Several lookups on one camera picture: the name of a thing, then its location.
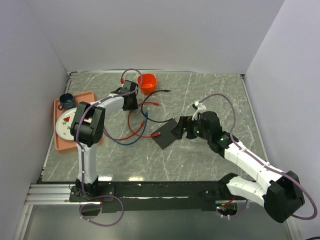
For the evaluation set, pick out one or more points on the aluminium frame rail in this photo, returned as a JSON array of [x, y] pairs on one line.
[[48, 194]]

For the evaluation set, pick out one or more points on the white plate watermelon pattern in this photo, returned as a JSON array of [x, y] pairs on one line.
[[63, 124]]

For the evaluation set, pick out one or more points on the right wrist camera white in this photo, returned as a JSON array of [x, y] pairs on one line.
[[199, 106]]

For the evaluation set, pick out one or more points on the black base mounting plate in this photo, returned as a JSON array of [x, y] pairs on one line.
[[152, 195]]

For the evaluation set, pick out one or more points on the black network switch box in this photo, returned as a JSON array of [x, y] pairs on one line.
[[165, 137]]

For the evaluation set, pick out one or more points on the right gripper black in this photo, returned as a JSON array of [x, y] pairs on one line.
[[178, 131]]

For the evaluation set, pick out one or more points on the dark blue mug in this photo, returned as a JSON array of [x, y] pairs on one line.
[[66, 102]]

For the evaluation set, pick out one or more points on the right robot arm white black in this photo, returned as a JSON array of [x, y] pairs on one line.
[[271, 188]]

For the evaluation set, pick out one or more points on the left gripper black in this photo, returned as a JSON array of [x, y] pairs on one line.
[[129, 108]]

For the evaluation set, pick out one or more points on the orange plastic cup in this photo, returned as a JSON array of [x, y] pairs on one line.
[[148, 83]]

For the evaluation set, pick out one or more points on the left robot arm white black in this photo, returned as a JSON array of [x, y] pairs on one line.
[[87, 130]]

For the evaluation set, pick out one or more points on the pink plastic tray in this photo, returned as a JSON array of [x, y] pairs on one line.
[[64, 146]]

